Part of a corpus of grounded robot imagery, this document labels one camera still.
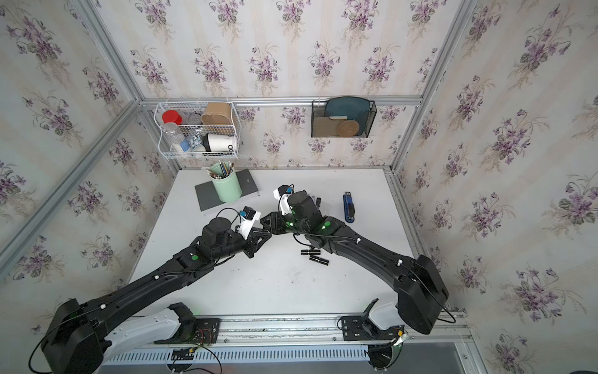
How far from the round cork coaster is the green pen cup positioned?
1.60ft

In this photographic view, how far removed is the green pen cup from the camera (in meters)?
0.92

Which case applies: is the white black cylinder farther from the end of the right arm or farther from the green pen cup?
the end of the right arm

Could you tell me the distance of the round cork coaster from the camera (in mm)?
965
